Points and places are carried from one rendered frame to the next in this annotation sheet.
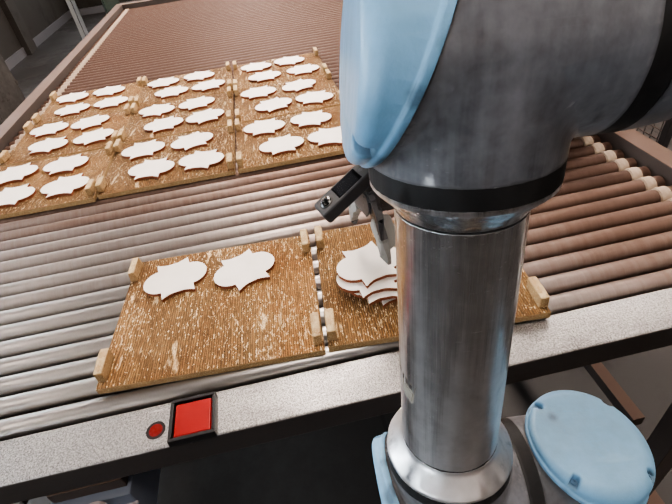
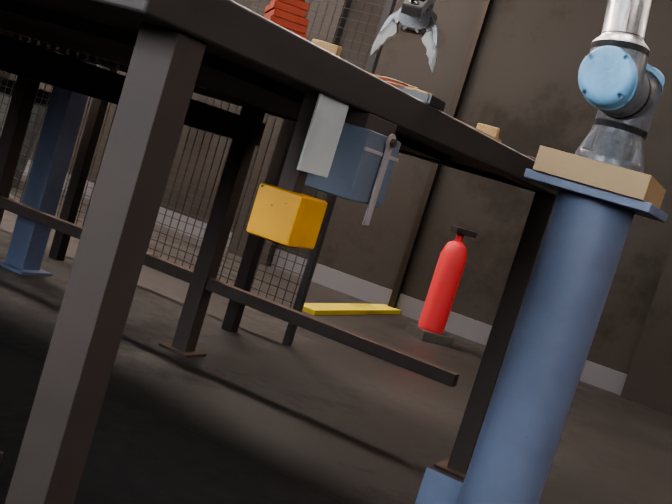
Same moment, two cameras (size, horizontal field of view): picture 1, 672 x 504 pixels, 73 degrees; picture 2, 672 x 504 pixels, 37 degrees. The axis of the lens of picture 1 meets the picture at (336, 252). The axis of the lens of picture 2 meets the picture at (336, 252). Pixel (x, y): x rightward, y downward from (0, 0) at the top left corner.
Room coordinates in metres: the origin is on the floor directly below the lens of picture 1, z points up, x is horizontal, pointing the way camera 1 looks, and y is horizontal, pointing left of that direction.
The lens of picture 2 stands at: (-0.51, 1.92, 0.76)
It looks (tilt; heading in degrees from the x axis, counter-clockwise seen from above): 5 degrees down; 302
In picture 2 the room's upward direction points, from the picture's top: 17 degrees clockwise
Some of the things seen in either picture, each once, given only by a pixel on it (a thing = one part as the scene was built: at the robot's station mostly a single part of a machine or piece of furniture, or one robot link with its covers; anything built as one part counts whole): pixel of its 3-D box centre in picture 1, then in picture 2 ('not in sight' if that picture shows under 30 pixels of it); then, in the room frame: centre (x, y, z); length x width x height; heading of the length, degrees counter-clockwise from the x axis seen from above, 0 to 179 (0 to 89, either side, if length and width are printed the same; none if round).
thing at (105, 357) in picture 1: (103, 365); (324, 49); (0.54, 0.45, 0.95); 0.06 x 0.02 x 0.03; 2
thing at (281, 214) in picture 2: not in sight; (301, 168); (0.37, 0.65, 0.74); 0.09 x 0.08 x 0.24; 96
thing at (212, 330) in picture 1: (218, 302); not in sight; (0.68, 0.26, 0.93); 0.41 x 0.35 x 0.02; 92
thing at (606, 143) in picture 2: not in sight; (613, 148); (0.20, -0.21, 0.97); 0.15 x 0.15 x 0.10
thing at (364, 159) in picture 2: (110, 493); (353, 166); (0.40, 0.47, 0.77); 0.14 x 0.11 x 0.18; 96
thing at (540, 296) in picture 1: (537, 291); (487, 130); (0.57, -0.36, 0.95); 0.06 x 0.02 x 0.03; 1
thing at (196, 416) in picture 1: (194, 418); not in sight; (0.42, 0.27, 0.92); 0.06 x 0.06 x 0.01; 6
